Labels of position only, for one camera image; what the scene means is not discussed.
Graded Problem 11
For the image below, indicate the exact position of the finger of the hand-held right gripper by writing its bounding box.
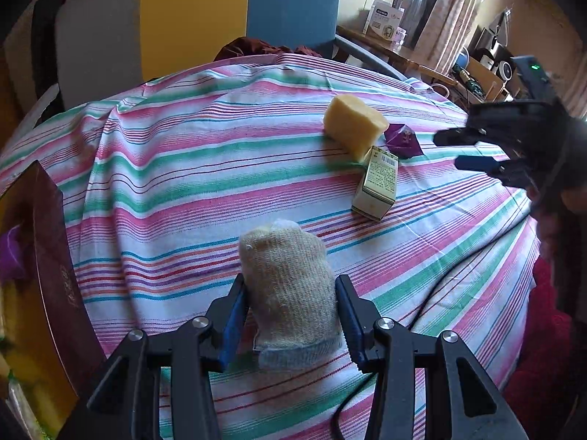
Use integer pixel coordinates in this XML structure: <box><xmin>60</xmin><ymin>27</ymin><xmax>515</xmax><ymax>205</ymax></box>
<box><xmin>433</xmin><ymin>126</ymin><xmax>492</xmax><ymax>147</ymax></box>
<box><xmin>455</xmin><ymin>154</ymin><xmax>511</xmax><ymax>176</ymax></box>

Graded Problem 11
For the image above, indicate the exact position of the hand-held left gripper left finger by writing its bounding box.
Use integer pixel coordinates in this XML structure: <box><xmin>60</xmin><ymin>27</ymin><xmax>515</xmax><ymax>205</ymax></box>
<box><xmin>55</xmin><ymin>274</ymin><xmax>251</xmax><ymax>440</ymax></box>

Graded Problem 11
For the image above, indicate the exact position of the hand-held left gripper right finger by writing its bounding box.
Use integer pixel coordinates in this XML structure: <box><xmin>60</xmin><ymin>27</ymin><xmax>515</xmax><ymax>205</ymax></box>
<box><xmin>335</xmin><ymin>274</ymin><xmax>528</xmax><ymax>440</ymax></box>

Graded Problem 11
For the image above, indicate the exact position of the purple foil packet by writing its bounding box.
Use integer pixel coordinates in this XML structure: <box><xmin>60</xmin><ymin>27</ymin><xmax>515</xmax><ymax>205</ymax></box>
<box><xmin>383</xmin><ymin>124</ymin><xmax>423</xmax><ymax>161</ymax></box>

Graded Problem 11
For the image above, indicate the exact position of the beige knitted sock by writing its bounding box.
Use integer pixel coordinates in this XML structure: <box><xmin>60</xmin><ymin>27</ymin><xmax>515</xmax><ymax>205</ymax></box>
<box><xmin>238</xmin><ymin>220</ymin><xmax>344</xmax><ymax>372</ymax></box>

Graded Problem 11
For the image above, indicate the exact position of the small cream carton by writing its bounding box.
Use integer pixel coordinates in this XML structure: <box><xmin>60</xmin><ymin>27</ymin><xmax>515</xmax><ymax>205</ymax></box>
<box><xmin>351</xmin><ymin>145</ymin><xmax>400</xmax><ymax>221</ymax></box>

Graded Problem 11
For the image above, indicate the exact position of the yellow sponge block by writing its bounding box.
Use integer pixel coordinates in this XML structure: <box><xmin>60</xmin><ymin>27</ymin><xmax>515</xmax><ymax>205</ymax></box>
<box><xmin>323</xmin><ymin>95</ymin><xmax>390</xmax><ymax>161</ymax></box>

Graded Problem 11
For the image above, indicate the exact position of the brown gift box gold inside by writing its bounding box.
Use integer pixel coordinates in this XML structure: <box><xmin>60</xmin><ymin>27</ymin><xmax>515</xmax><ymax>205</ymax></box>
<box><xmin>0</xmin><ymin>160</ymin><xmax>107</xmax><ymax>440</ymax></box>

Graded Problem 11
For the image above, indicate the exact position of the person's right forearm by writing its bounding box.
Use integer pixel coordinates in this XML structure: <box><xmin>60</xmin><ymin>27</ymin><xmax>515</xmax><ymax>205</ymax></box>
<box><xmin>531</xmin><ymin>188</ymin><xmax>587</xmax><ymax>324</ymax></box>

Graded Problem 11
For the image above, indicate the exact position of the cardboard box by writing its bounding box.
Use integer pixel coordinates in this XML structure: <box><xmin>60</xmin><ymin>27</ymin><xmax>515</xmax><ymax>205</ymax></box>
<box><xmin>464</xmin><ymin>59</ymin><xmax>506</xmax><ymax>102</ymax></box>

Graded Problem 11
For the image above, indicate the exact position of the wooden table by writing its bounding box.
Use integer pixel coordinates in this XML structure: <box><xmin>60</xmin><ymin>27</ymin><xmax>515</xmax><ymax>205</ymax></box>
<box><xmin>337</xmin><ymin>25</ymin><xmax>459</xmax><ymax>88</ymax></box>

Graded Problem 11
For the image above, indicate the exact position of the black stereo unit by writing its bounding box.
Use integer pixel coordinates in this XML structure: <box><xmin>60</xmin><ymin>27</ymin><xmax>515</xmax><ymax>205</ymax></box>
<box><xmin>472</xmin><ymin>27</ymin><xmax>515</xmax><ymax>64</ymax></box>

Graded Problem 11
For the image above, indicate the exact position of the pink patterned curtain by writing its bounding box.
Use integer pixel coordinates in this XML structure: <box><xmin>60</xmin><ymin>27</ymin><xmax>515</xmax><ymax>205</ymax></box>
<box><xmin>413</xmin><ymin>0</ymin><xmax>519</xmax><ymax>74</ymax></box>

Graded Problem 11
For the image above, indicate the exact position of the white printed carton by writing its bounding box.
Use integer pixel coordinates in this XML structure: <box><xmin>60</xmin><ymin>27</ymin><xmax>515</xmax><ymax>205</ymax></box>
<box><xmin>362</xmin><ymin>0</ymin><xmax>407</xmax><ymax>41</ymax></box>

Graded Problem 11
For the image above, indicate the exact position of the pink green striped tablecloth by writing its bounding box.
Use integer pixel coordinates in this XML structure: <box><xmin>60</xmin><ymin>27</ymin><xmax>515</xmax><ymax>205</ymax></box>
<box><xmin>0</xmin><ymin>52</ymin><xmax>542</xmax><ymax>440</ymax></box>

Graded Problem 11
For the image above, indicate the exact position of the dark red cloth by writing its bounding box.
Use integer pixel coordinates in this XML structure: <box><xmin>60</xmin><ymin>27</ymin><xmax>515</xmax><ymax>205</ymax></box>
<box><xmin>213</xmin><ymin>37</ymin><xmax>324</xmax><ymax>63</ymax></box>

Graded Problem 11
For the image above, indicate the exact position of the grey yellow blue upholstered chair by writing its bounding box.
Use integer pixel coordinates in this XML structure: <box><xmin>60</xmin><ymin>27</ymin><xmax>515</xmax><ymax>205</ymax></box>
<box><xmin>4</xmin><ymin>0</ymin><xmax>409</xmax><ymax>115</ymax></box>

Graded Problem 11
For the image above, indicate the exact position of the black rolled mat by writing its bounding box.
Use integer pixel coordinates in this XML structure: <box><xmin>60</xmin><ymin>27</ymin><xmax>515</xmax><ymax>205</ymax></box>
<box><xmin>31</xmin><ymin>0</ymin><xmax>68</xmax><ymax>115</ymax></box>

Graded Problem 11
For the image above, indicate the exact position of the black cable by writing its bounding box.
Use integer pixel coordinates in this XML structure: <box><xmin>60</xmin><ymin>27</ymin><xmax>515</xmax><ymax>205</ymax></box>
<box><xmin>331</xmin><ymin>192</ymin><xmax>546</xmax><ymax>440</ymax></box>

